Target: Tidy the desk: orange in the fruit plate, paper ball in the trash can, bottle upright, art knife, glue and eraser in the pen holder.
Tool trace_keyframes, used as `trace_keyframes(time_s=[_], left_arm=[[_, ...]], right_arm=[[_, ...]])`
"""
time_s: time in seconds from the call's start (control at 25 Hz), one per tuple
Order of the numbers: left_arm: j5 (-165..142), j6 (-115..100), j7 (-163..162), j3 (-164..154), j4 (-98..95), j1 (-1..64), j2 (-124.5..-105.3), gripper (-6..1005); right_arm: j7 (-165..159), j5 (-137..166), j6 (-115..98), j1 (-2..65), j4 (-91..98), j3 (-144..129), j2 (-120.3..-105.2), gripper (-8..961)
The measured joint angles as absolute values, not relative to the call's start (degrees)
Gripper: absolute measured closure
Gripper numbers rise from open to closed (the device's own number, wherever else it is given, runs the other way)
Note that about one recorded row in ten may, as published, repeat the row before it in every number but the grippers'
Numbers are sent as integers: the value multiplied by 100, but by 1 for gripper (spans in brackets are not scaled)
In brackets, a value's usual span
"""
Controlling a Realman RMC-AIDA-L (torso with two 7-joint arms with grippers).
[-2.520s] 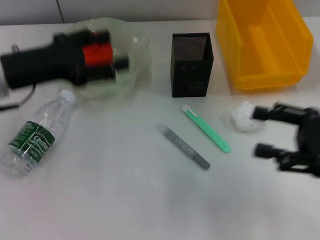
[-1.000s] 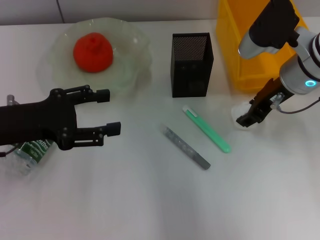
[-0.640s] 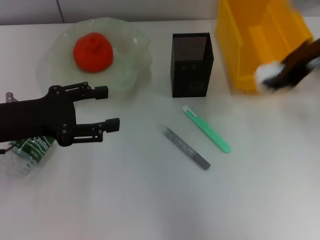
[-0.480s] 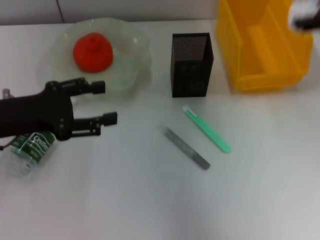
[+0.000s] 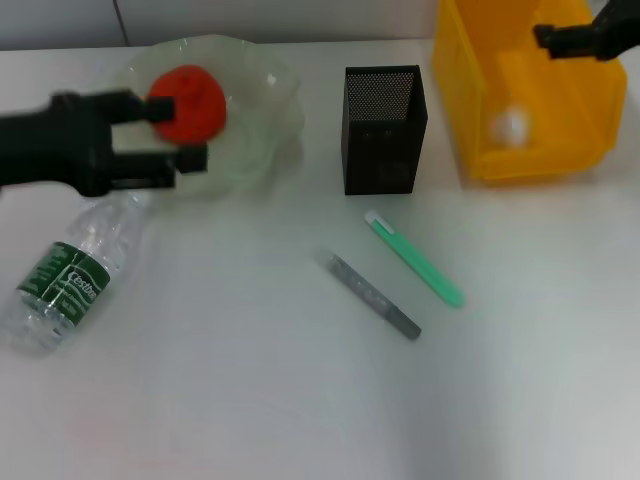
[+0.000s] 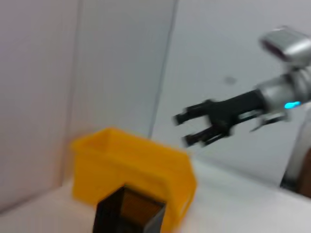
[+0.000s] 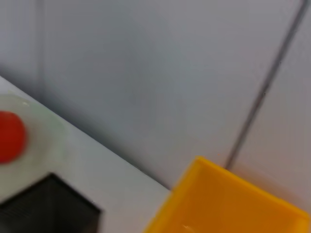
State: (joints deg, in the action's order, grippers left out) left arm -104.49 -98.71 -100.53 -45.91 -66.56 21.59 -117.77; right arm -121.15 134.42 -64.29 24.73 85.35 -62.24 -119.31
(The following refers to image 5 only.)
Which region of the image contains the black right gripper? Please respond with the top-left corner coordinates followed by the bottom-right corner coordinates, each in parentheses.
top-left (533, 0), bottom-right (640, 64)

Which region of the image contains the green pen with white cap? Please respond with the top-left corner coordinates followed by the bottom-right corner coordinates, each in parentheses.
top-left (364, 209), bottom-right (466, 309)

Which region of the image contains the green glass fruit plate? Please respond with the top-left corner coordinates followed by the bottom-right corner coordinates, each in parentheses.
top-left (107, 34), bottom-right (307, 197)

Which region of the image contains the red tomato-shaped object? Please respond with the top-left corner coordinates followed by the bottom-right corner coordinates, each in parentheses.
top-left (148, 64), bottom-right (228, 147)

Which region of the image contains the black mesh pen holder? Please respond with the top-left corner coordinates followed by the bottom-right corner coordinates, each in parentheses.
top-left (341, 64), bottom-right (430, 196)

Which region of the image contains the gray marker pen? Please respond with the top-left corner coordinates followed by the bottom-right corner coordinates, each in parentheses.
top-left (314, 247), bottom-right (423, 343)

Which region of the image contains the white paper ball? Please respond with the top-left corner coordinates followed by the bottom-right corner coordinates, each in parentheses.
top-left (489, 104), bottom-right (534, 147)

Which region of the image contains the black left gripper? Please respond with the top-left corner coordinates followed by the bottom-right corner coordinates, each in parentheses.
top-left (0, 89), bottom-right (209, 199)

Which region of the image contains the clear plastic water bottle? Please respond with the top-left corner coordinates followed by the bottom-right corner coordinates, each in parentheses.
top-left (0, 191), bottom-right (147, 356)

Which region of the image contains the yellow plastic bin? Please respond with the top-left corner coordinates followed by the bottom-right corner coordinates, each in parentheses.
top-left (432, 0), bottom-right (629, 185)

